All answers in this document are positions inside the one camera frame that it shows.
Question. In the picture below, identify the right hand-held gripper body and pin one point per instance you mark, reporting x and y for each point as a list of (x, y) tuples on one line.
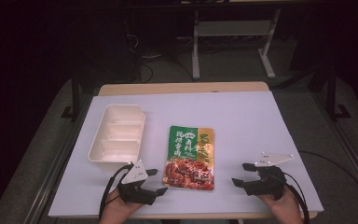
[(268, 177)]

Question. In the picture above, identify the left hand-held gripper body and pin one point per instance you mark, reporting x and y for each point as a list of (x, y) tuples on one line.
[(134, 183)]

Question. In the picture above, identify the green and red food packet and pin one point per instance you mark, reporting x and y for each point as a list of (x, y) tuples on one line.
[(190, 157)]

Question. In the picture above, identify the white divided plastic tray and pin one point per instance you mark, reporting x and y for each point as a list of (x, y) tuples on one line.
[(118, 137)]

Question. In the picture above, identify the person's left hand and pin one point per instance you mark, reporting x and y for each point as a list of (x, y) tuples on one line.
[(118, 207)]

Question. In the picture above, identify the person's right hand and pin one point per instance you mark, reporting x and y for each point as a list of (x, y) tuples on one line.
[(281, 205)]

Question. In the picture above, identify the white table mat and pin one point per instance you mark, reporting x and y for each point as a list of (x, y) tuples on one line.
[(230, 124)]

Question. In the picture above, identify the black metal stand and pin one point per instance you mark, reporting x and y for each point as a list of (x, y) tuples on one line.
[(334, 93), (74, 96)]

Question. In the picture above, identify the white metal table frame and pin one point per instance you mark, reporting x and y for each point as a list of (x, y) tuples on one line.
[(230, 29)]

